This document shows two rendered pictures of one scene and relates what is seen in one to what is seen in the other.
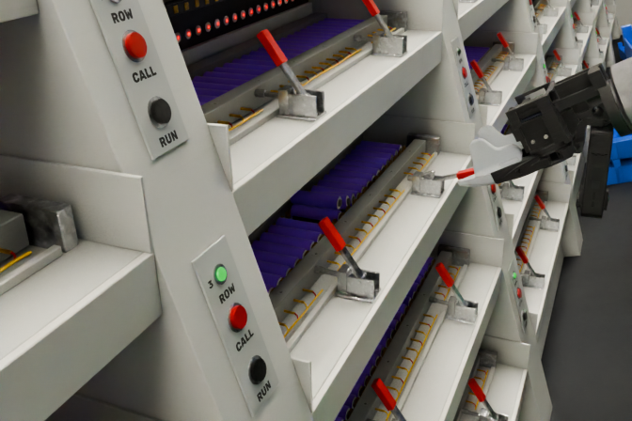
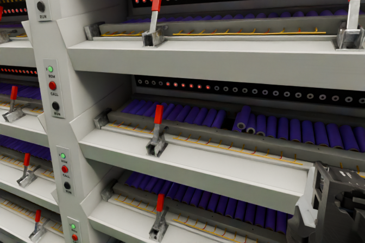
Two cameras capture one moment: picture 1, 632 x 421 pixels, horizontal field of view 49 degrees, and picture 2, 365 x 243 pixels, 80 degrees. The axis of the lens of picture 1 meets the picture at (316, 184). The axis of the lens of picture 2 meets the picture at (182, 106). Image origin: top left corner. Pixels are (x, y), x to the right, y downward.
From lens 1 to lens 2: 77 cm
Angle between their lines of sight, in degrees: 80
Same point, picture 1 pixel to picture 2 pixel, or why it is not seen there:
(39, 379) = (8, 55)
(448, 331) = not seen: outside the picture
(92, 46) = not seen: outside the picture
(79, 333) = (15, 52)
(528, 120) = (320, 192)
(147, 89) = not seen: outside the picture
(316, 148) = (133, 60)
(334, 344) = (116, 144)
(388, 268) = (182, 160)
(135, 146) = (33, 14)
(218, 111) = (134, 26)
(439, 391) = not seen: outside the picture
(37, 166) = not seen: hidden behind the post
